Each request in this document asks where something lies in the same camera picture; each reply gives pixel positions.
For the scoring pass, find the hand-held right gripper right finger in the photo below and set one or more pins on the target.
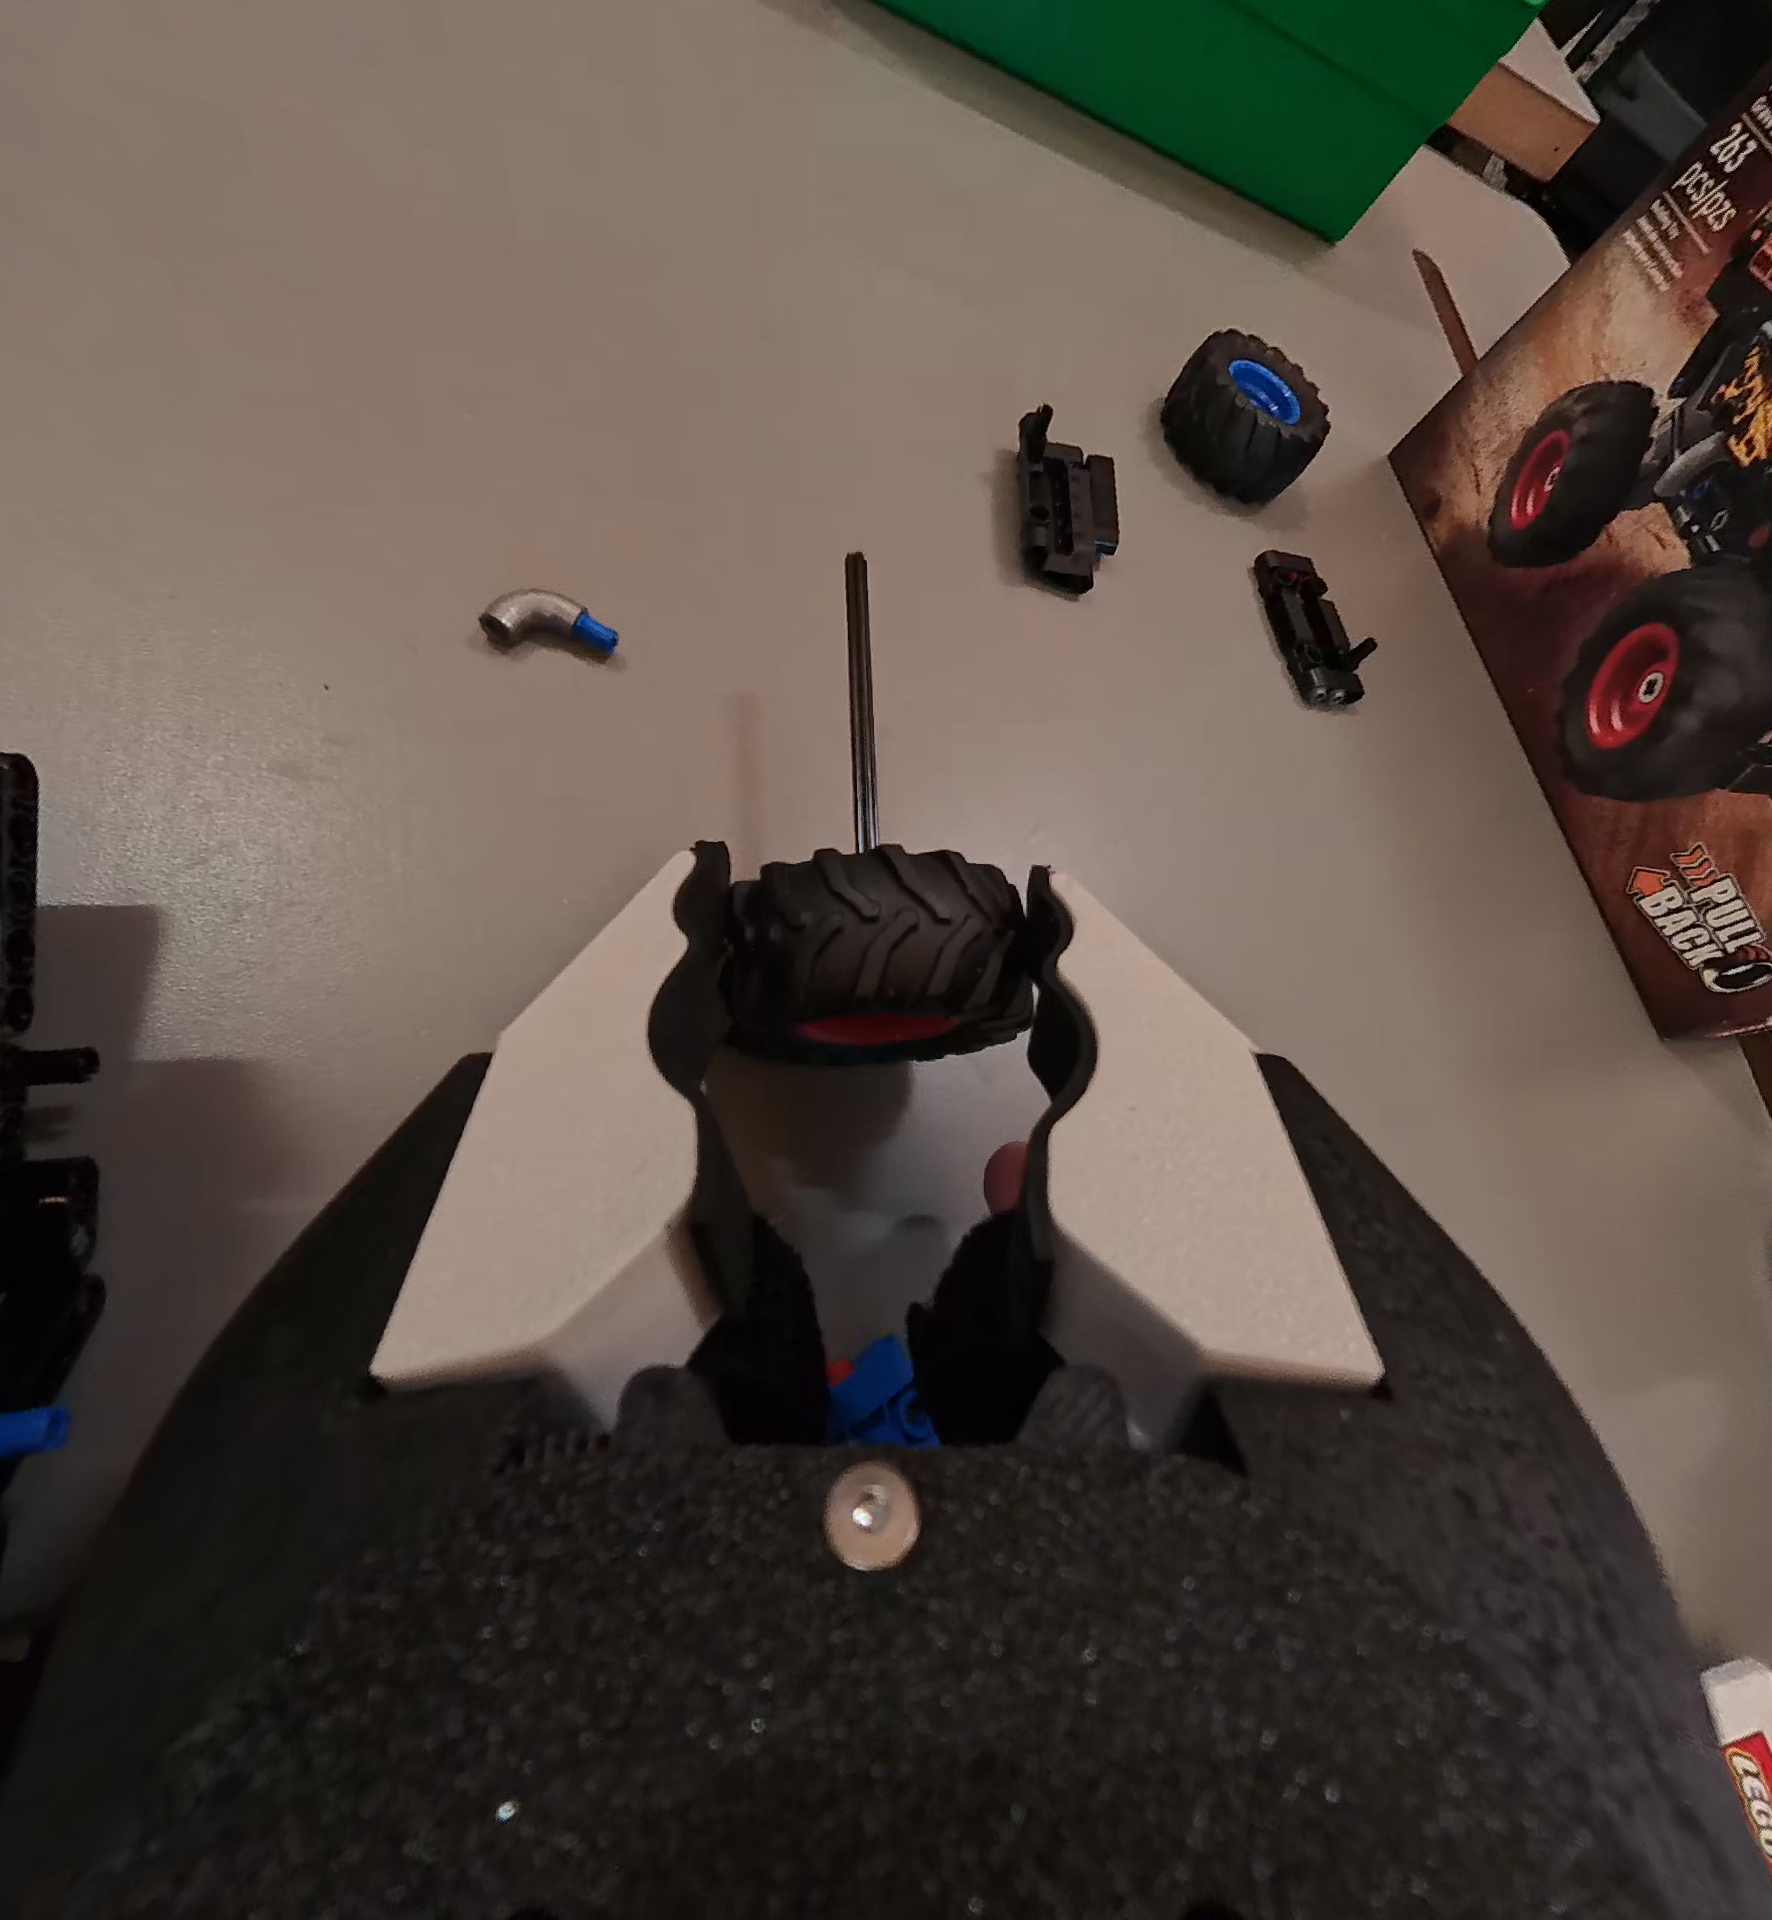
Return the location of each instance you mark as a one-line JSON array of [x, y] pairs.
[[1203, 1201]]

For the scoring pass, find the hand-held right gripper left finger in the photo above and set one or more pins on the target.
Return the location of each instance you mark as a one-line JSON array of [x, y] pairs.
[[528, 1201]]

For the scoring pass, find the black lego wheel red rim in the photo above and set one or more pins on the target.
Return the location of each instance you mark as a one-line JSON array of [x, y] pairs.
[[871, 945]]

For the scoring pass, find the long black lego axle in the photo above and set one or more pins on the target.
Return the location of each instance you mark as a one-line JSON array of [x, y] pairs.
[[864, 703]]

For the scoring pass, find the grey lego elbow blue pin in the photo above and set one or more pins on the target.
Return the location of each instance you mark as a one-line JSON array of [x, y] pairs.
[[535, 615]]

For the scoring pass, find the blue lego piece red pins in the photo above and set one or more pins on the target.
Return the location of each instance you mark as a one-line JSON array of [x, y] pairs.
[[871, 1395]]

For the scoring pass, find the black lego assembly grey ends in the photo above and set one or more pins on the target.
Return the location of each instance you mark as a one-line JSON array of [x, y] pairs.
[[1312, 631]]

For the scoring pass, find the black lego wheel blue rim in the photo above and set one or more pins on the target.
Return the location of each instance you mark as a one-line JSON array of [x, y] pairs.
[[1248, 420]]

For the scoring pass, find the person's right hand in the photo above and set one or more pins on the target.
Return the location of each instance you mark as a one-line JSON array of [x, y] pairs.
[[1009, 1177]]

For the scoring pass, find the white instruction booklet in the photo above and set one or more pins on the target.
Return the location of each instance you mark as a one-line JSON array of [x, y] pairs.
[[1750, 1769]]

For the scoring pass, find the monster truck toy box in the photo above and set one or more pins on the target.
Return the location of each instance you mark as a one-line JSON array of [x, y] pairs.
[[1652, 525]]

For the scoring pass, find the green plastic bin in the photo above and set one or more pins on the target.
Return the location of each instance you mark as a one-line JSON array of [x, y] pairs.
[[1203, 91]]

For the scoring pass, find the black lego bracket assembly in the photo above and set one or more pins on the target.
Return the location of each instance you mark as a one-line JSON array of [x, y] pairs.
[[1068, 502]]

